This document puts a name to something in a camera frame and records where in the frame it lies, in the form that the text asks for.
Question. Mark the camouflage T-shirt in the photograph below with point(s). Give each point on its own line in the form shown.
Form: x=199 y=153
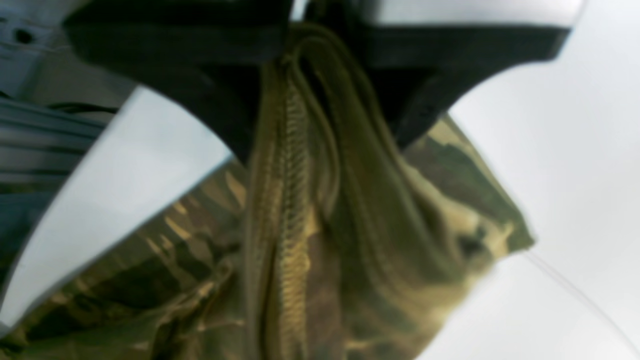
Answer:
x=331 y=244

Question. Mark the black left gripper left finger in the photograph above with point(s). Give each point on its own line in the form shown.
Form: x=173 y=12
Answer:
x=204 y=55

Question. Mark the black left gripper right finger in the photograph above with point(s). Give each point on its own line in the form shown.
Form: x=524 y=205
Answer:
x=420 y=71

